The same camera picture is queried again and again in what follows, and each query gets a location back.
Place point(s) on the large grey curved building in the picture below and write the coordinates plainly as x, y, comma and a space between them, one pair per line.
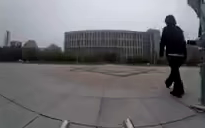
110, 41

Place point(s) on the robot's own part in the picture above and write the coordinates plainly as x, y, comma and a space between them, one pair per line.
64, 124
129, 123

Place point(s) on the grey paved plaza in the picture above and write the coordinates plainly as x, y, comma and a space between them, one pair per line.
90, 93

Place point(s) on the tall distant tower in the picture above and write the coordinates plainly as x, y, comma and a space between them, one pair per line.
7, 38

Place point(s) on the row of trees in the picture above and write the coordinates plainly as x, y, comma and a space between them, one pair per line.
10, 54

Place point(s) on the person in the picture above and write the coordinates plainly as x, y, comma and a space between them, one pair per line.
172, 43

